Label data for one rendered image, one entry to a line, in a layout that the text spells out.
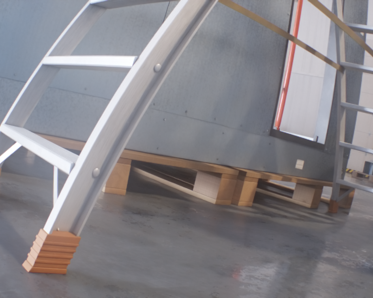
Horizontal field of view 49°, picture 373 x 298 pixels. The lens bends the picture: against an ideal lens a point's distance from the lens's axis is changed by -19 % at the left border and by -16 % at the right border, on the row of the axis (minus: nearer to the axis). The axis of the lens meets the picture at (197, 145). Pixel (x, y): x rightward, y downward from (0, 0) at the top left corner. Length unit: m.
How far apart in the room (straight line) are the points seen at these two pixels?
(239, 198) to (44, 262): 1.55
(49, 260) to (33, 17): 1.06
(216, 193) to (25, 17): 1.20
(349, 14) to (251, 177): 1.49
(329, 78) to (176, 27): 2.10
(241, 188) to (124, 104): 1.42
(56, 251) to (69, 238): 0.04
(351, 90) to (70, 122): 2.01
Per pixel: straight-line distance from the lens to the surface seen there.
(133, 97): 0.87
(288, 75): 2.61
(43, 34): 1.66
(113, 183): 1.76
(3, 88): 1.62
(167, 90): 1.96
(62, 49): 1.29
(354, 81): 3.18
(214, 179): 2.12
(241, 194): 2.22
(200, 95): 2.07
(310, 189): 2.74
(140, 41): 1.86
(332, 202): 2.70
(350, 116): 3.16
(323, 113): 2.92
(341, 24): 1.55
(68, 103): 1.73
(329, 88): 2.93
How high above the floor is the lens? 0.32
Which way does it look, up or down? 2 degrees down
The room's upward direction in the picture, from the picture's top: 13 degrees clockwise
